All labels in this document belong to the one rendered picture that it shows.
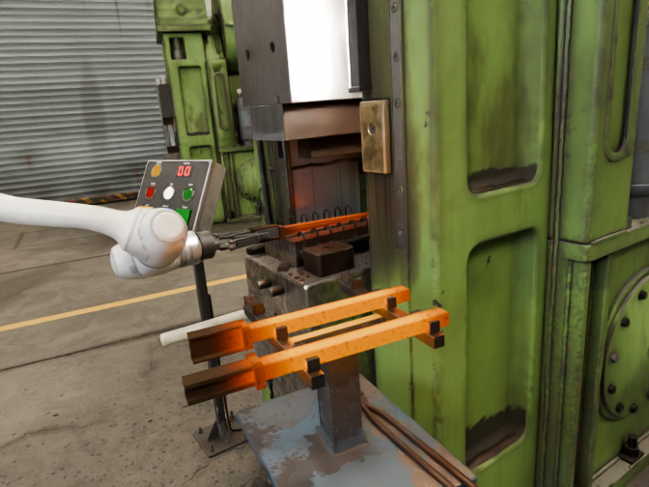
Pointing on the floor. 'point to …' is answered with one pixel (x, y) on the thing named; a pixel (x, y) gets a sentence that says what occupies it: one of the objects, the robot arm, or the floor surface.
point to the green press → (208, 100)
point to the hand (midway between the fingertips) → (266, 233)
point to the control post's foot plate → (211, 442)
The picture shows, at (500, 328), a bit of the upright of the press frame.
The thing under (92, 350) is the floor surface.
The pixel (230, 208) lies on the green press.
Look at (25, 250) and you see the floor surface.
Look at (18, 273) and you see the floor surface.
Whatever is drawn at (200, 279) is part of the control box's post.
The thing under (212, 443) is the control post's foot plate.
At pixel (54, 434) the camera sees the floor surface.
